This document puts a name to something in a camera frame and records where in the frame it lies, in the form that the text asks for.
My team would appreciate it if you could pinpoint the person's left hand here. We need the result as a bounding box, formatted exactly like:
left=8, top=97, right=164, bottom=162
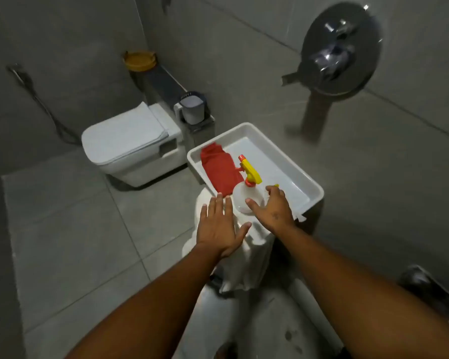
left=196, top=193, right=252, bottom=258

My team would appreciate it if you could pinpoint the person's right hand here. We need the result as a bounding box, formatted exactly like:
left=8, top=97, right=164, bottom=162
left=245, top=185, right=296, bottom=236

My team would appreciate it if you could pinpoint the person's right forearm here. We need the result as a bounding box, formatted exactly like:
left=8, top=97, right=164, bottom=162
left=274, top=224, right=449, bottom=359

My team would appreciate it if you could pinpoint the person's left forearm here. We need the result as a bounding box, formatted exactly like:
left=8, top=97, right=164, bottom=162
left=65, top=244, right=226, bottom=359

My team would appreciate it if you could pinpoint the clear spray bottle yellow trigger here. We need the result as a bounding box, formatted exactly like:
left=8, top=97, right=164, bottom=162
left=232, top=155, right=267, bottom=214

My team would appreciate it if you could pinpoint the red cloth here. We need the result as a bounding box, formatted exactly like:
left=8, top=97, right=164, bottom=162
left=200, top=142, right=244, bottom=197

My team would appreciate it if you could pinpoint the white plastic tray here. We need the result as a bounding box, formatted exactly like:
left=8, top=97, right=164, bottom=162
left=187, top=122, right=325, bottom=217

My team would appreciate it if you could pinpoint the person's white clothing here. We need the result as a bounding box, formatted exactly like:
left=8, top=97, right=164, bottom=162
left=172, top=278, right=345, bottom=359

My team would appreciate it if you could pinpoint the white and grey cup holder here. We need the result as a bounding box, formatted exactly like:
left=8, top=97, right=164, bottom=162
left=173, top=91, right=206, bottom=125

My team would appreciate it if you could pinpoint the white toilet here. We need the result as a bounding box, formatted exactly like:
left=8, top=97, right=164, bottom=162
left=81, top=101, right=188, bottom=188

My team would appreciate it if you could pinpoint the dark stone ledge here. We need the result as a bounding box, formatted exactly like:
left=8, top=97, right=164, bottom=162
left=129, top=63, right=216, bottom=150

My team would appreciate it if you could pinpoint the yellow round container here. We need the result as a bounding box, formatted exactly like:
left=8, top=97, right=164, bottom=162
left=123, top=51, right=158, bottom=72

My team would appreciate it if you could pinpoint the chrome shower mixer valve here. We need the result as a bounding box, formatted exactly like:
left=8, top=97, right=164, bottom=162
left=299, top=1, right=383, bottom=97

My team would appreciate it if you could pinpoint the chrome tap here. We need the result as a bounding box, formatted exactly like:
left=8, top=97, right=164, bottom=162
left=398, top=264, right=449, bottom=335

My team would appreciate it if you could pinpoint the chrome wall spout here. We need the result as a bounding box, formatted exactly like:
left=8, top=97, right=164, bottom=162
left=281, top=72, right=304, bottom=87

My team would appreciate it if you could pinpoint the bidet sprayer with hose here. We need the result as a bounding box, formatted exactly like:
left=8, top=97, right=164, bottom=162
left=5, top=63, right=82, bottom=146

